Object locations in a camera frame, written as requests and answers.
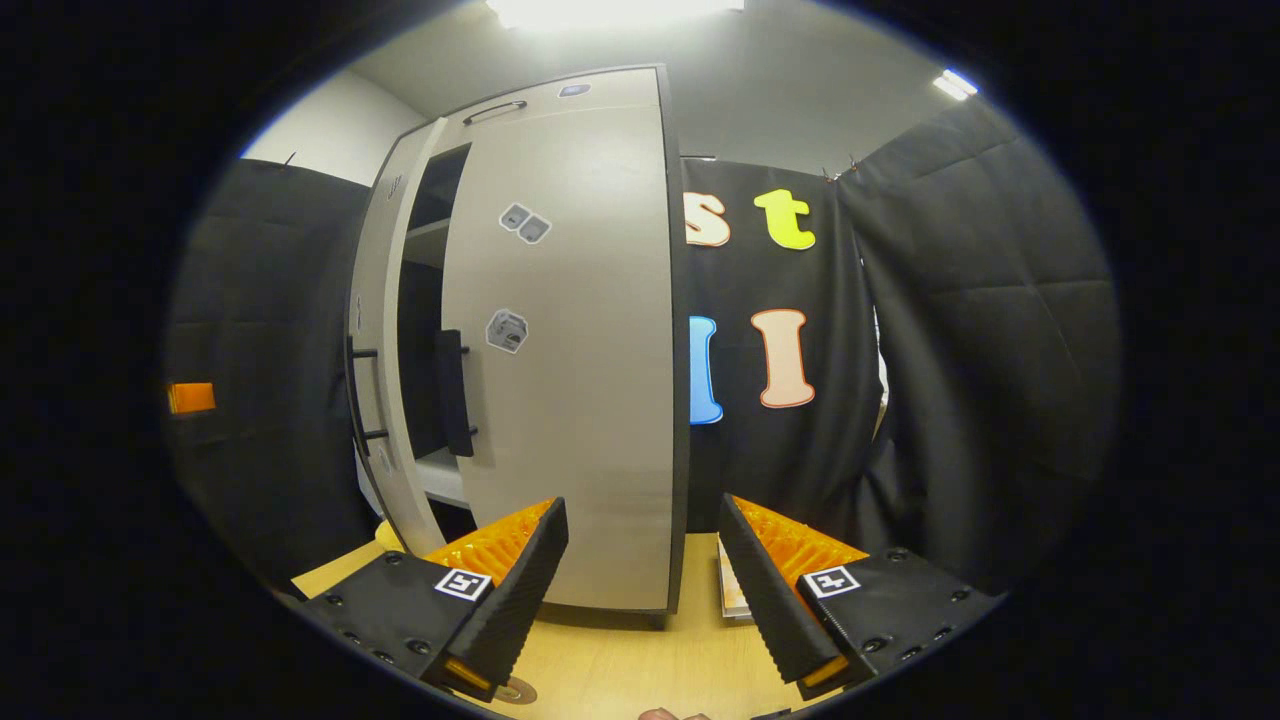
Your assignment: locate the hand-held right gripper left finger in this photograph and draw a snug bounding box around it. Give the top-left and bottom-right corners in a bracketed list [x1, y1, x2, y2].
[295, 497, 569, 701]

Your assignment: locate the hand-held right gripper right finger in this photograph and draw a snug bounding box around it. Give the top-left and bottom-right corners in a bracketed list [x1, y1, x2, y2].
[718, 493, 1001, 701]

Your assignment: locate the grey cabinet door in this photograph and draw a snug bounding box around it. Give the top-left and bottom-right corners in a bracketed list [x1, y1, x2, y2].
[440, 100, 691, 614]
[346, 118, 449, 558]

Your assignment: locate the grey cabinet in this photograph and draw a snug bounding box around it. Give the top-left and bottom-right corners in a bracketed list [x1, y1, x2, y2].
[375, 65, 691, 616]

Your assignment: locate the grey cabinet shelf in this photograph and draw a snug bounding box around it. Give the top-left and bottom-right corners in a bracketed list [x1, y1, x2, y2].
[405, 215, 446, 269]
[415, 445, 471, 509]

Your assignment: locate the grey cabinet drawer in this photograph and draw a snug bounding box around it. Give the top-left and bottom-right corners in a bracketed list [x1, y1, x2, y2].
[440, 66, 663, 129]

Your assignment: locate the white paper booklet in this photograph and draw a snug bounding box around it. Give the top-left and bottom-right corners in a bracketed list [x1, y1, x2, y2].
[716, 538, 758, 623]

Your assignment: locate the black backdrop cloth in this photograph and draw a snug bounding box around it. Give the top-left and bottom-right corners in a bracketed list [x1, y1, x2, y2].
[680, 100, 1123, 596]
[165, 158, 386, 591]

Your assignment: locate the large ceiling light panel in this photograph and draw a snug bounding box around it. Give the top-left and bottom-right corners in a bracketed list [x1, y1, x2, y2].
[487, 0, 746, 31]

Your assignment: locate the black door handle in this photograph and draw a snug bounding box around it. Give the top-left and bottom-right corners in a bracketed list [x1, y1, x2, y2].
[435, 328, 477, 458]
[345, 345, 389, 443]

